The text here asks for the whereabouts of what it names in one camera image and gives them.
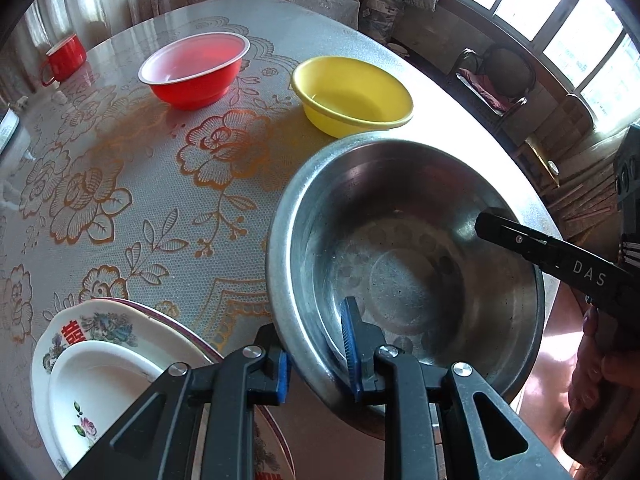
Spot white rose pattern bowl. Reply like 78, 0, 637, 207
47, 340, 163, 468

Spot purple floral rimmed plate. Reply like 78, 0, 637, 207
96, 300, 295, 479

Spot white plate red characters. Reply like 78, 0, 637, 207
30, 298, 281, 480

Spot stainless steel bowl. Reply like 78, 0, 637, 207
266, 132, 544, 438

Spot yellow plastic bowl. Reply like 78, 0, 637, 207
291, 55, 413, 139

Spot red plastic bowl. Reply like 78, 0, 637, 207
138, 32, 250, 110

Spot right hand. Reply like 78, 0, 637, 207
562, 308, 639, 479

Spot dark wooden chair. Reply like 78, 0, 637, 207
449, 44, 537, 129

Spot lace tablecloth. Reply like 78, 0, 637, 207
1, 0, 556, 479

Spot window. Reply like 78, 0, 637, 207
458, 0, 639, 131

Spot white glass electric kettle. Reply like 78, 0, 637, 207
0, 107, 20, 153

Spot red mug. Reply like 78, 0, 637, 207
40, 34, 87, 87

